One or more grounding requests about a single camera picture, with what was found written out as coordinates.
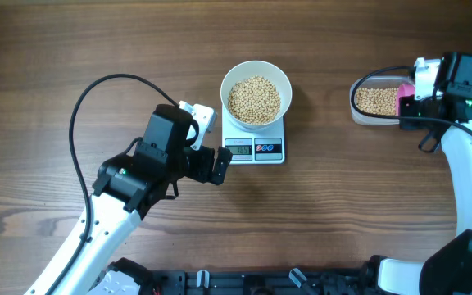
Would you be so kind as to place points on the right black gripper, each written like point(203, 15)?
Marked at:
point(407, 106)

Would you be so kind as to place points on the pink plastic scoop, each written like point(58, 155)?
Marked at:
point(404, 90)

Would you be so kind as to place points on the white bowl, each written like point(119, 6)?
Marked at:
point(265, 69)

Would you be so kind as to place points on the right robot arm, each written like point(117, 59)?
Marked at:
point(449, 270)

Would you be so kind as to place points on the white digital kitchen scale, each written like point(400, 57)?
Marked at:
point(263, 146)

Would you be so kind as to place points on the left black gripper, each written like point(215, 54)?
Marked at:
point(202, 172)

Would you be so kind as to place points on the soybeans in bowl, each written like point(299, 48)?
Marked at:
point(254, 101)

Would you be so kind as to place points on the clear plastic container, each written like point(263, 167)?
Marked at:
point(379, 82)

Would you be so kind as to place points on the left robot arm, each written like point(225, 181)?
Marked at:
point(127, 187)

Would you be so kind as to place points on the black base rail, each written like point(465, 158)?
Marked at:
point(204, 282)

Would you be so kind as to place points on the soybeans in container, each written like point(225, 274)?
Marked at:
point(378, 101)

